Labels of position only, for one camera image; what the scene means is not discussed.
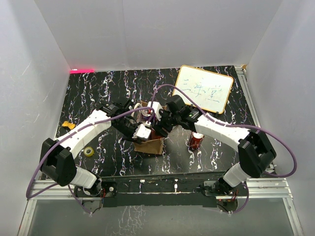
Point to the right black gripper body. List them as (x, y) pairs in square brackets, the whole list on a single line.
[(168, 120)]

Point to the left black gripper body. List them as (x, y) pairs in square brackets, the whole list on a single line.
[(127, 129)]

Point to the brown canvas tote bag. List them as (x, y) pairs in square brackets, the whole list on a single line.
[(150, 146)]

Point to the purple soda can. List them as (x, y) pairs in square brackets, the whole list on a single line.
[(146, 113)]

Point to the red soda can front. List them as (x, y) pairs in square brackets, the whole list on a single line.
[(195, 140)]

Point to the red soda can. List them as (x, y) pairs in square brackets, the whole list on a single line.
[(195, 140), (154, 135)]

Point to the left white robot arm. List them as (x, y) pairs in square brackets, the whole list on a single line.
[(58, 156)]

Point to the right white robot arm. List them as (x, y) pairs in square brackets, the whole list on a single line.
[(253, 146)]

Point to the yellow tape roll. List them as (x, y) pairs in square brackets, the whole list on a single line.
[(88, 151)]

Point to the small whiteboard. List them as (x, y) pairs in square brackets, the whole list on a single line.
[(209, 90)]

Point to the small orange object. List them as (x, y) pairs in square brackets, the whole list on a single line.
[(68, 125)]

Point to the pink marker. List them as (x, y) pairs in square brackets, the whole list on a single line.
[(79, 71)]

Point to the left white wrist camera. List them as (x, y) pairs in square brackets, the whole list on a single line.
[(143, 131)]

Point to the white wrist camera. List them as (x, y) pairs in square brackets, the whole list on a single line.
[(143, 131), (156, 106)]

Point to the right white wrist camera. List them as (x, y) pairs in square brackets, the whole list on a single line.
[(156, 106)]

